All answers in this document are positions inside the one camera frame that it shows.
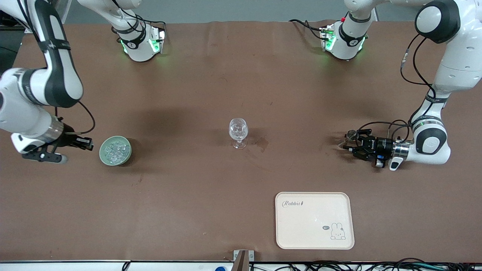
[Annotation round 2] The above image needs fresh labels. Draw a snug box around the tangled black cable bundle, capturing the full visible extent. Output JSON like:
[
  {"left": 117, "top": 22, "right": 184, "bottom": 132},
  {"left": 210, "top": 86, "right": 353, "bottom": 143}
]
[{"left": 249, "top": 258, "right": 482, "bottom": 271}]

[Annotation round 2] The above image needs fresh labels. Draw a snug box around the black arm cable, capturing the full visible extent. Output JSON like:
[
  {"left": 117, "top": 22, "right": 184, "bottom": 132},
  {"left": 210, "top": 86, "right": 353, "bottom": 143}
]
[
  {"left": 357, "top": 33, "right": 437, "bottom": 143},
  {"left": 56, "top": 101, "right": 96, "bottom": 135}
]

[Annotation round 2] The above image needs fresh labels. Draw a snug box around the black right base cable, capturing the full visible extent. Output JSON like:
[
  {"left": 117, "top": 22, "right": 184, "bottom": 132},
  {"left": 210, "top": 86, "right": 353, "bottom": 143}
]
[{"left": 112, "top": 0, "right": 167, "bottom": 32}]

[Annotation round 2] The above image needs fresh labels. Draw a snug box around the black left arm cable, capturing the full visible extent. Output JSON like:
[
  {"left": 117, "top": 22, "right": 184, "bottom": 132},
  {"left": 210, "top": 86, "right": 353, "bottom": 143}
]
[{"left": 357, "top": 33, "right": 437, "bottom": 143}]

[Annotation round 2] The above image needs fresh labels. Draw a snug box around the brown liquid puddle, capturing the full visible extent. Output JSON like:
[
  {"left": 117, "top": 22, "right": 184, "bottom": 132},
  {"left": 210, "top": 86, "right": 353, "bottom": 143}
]
[{"left": 253, "top": 137, "right": 270, "bottom": 153}]

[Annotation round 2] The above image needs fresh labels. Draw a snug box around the clear stemmed wine glass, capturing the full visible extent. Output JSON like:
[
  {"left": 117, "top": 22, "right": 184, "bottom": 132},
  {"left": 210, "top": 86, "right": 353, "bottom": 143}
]
[{"left": 229, "top": 118, "right": 249, "bottom": 150}]

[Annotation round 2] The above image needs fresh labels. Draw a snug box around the pale green ceramic bowl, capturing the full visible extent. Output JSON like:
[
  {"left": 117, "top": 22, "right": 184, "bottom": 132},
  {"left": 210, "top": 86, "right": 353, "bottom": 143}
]
[{"left": 99, "top": 135, "right": 132, "bottom": 166}]

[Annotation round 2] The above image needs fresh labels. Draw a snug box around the steel double jigger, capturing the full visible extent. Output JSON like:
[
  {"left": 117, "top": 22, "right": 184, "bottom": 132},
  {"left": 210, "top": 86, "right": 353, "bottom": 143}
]
[{"left": 340, "top": 129, "right": 359, "bottom": 150}]

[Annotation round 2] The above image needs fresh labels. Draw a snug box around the grey metal camera bracket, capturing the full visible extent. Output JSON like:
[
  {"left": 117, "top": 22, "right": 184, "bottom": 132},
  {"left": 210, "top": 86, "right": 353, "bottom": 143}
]
[{"left": 233, "top": 250, "right": 255, "bottom": 271}]

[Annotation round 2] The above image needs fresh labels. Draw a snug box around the cream rabbit print tray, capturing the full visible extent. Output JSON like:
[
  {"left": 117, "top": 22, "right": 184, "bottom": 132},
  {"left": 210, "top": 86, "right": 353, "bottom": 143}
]
[{"left": 275, "top": 192, "right": 355, "bottom": 250}]

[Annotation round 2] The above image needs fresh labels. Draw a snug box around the brown table mat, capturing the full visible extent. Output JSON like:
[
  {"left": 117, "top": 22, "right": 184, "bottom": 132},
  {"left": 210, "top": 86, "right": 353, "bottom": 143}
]
[{"left": 0, "top": 21, "right": 482, "bottom": 263}]

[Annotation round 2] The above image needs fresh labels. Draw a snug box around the clear ice cubes heap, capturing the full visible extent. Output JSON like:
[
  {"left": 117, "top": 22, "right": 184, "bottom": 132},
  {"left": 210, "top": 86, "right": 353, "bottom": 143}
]
[{"left": 104, "top": 139, "right": 129, "bottom": 163}]

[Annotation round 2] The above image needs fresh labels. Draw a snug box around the black left base cable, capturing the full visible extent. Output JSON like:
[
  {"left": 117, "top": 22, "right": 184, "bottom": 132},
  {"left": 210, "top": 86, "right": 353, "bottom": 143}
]
[{"left": 289, "top": 19, "right": 325, "bottom": 40}]

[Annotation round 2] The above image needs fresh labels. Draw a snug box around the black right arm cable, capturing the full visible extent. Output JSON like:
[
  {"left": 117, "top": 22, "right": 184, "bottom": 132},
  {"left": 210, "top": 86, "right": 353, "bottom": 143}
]
[{"left": 56, "top": 101, "right": 96, "bottom": 135}]

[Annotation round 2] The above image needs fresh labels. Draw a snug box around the black base cable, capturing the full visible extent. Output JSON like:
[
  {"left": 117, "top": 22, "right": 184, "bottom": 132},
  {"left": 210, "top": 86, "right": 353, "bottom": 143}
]
[
  {"left": 289, "top": 19, "right": 325, "bottom": 40},
  {"left": 112, "top": 0, "right": 167, "bottom": 32}
]

